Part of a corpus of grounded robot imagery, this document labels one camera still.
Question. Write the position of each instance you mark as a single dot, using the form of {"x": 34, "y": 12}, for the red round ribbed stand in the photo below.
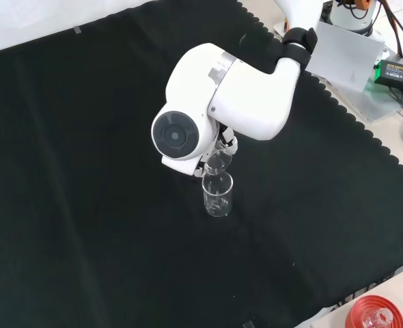
{"x": 360, "y": 311}

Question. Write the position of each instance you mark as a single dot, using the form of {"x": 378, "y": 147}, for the clear glass flask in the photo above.
{"x": 380, "y": 317}

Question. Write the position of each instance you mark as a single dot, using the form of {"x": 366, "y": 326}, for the black bench cloth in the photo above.
{"x": 85, "y": 171}

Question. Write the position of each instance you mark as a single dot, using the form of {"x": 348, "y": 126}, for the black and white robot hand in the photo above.
{"x": 230, "y": 141}

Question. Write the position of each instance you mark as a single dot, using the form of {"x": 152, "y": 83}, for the grey tape strip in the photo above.
{"x": 250, "y": 324}
{"x": 77, "y": 30}

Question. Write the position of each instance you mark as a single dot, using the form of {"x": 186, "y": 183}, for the pale white board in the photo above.
{"x": 345, "y": 54}

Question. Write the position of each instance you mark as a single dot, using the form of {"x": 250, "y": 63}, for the grey metal base plate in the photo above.
{"x": 379, "y": 102}

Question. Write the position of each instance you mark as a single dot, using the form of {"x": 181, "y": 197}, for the empty clear glass beaker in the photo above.
{"x": 218, "y": 198}

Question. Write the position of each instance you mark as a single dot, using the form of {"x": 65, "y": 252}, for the clear glass beaker with water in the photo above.
{"x": 218, "y": 162}

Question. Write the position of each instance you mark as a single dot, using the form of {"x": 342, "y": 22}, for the black power adapter green label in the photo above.
{"x": 398, "y": 73}

